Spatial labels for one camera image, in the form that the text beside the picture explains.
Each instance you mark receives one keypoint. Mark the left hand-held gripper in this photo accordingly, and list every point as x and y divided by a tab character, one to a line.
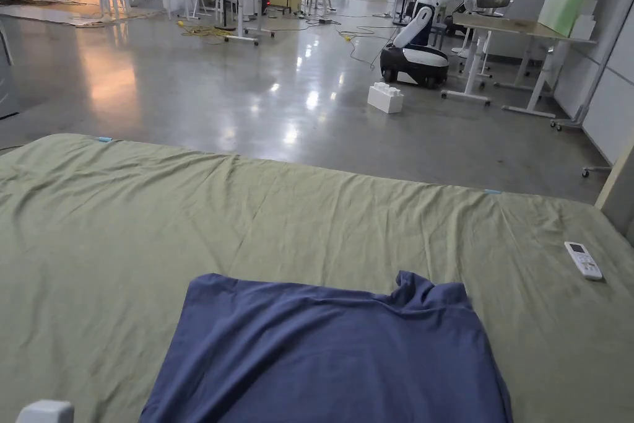
45	413

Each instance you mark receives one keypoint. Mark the dark blue shirt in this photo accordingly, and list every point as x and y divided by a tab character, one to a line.
317	358

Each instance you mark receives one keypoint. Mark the white and black wheeled robot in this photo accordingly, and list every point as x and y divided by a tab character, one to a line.
423	41

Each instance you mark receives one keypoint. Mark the white desk with wooden top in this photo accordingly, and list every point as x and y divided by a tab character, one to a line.
515	41

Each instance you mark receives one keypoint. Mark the white block-shaped box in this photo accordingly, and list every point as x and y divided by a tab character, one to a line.
385	97

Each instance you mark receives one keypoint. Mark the white remote control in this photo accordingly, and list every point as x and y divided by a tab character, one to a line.
584	260

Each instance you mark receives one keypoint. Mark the bed with pale green sheet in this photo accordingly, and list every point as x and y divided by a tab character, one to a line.
317	225

